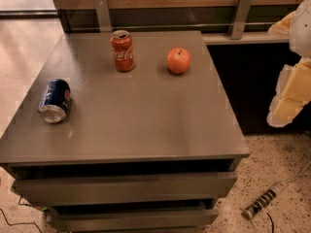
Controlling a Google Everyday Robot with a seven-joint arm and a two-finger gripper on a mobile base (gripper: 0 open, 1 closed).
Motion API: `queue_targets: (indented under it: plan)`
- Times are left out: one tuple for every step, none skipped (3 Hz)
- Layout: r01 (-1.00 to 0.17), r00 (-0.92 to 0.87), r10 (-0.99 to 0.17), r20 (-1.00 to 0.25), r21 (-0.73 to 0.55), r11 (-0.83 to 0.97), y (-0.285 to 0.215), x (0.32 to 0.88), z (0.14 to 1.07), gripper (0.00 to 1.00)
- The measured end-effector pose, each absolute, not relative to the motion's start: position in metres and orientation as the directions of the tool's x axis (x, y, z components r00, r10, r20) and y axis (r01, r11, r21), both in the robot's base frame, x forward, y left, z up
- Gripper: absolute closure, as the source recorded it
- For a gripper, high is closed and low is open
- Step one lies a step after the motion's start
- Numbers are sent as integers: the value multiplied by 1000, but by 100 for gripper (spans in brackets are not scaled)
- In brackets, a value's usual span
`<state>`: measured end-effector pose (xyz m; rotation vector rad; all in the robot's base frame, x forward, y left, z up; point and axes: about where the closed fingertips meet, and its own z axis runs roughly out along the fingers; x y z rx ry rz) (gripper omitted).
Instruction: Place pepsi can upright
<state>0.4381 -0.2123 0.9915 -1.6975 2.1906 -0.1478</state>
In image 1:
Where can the red apple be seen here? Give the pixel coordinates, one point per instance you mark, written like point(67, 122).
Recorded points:
point(178, 61)

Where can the lower grey drawer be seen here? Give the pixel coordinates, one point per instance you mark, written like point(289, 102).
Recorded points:
point(135, 221)

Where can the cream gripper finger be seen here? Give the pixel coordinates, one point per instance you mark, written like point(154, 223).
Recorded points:
point(293, 92)

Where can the top grey drawer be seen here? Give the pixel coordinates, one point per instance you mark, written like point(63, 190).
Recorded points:
point(111, 190)

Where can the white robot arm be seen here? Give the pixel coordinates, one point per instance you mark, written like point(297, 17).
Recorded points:
point(297, 26)

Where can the horizontal metal rail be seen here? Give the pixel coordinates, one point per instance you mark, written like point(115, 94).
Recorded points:
point(218, 27)

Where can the grey drawer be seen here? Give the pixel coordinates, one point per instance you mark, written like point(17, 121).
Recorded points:
point(135, 221)
point(111, 190)

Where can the white power strip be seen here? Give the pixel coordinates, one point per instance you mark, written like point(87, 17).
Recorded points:
point(264, 200)

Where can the blue pepsi can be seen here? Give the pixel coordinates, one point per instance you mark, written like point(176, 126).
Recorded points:
point(55, 102)

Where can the grey drawer cabinet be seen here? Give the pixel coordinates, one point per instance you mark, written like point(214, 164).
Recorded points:
point(148, 121)

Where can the right metal bracket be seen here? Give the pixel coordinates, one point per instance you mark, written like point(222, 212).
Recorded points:
point(236, 29)

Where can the red coca-cola can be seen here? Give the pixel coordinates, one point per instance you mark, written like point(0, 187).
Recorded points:
point(122, 49)

